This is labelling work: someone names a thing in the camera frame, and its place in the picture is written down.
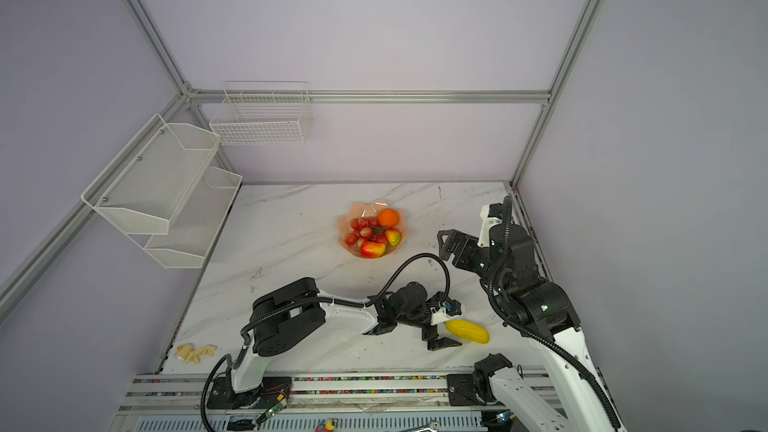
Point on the orange fake fruit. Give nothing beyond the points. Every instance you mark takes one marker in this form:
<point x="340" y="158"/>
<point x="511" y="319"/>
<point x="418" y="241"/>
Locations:
<point x="388" y="218"/>

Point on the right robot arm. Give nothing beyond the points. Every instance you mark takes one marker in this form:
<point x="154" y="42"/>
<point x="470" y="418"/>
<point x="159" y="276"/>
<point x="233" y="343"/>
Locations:
<point x="544" y="315"/>

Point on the white mesh lower shelf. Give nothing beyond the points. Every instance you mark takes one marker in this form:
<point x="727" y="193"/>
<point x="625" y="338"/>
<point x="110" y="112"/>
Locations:
<point x="192" y="235"/>

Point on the red grape bunch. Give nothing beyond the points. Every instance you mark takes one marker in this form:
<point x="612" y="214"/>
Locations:
<point x="364" y="229"/>

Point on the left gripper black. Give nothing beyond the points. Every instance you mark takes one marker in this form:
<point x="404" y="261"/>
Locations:
<point x="432" y="335"/>

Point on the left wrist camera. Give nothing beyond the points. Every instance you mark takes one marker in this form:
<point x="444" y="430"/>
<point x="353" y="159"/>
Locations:
<point x="445" y="312"/>

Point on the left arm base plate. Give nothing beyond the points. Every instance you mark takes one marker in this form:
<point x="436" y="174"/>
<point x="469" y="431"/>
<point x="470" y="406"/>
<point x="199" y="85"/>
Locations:
<point x="221" y="397"/>

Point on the beige pieces on table edge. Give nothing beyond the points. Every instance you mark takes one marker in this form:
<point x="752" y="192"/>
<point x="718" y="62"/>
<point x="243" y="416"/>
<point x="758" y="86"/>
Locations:
<point x="188" y="353"/>

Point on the yellow fake fruit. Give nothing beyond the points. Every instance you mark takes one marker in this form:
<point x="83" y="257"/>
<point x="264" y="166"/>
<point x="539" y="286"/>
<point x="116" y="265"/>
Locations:
<point x="468" y="330"/>

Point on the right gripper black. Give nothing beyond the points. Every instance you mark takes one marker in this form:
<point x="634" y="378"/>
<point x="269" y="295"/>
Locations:
<point x="463" y="242"/>

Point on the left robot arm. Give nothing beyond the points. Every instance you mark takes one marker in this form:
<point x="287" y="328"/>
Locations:
<point x="285" y="318"/>

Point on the red yellow mango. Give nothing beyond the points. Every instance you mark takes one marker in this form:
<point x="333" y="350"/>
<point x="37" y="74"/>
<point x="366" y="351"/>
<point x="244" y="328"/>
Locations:
<point x="393" y="237"/>
<point x="372" y="250"/>

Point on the aluminium front rail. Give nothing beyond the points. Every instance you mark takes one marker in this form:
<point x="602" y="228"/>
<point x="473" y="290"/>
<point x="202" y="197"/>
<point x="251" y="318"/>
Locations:
<point x="371" y="392"/>

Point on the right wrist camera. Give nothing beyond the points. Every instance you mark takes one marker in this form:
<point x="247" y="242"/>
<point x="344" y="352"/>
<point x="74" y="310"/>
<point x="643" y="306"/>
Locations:
<point x="491" y="215"/>

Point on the pink lotus fruit bowl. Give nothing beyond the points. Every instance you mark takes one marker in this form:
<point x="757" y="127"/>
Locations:
<point x="359" y="210"/>

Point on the white wire basket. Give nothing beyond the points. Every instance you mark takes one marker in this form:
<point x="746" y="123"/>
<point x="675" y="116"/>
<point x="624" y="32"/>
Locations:
<point x="263" y="113"/>

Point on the white mesh shelf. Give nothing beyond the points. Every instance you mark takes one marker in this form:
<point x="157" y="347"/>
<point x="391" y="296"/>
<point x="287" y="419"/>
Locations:
<point x="144" y="189"/>
<point x="192" y="235"/>

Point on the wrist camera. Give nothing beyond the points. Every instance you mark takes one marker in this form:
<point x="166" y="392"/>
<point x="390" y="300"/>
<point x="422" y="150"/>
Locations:
<point x="445" y="312"/>
<point x="491" y="215"/>

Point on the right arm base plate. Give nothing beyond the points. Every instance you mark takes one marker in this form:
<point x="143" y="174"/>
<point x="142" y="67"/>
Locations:
<point x="466" y="390"/>

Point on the colourful small toy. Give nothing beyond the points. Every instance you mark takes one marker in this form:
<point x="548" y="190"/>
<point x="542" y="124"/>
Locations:
<point x="327" y="426"/>

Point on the white mesh upper shelf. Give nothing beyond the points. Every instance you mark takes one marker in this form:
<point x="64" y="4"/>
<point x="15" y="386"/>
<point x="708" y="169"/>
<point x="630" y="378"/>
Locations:
<point x="144" y="189"/>

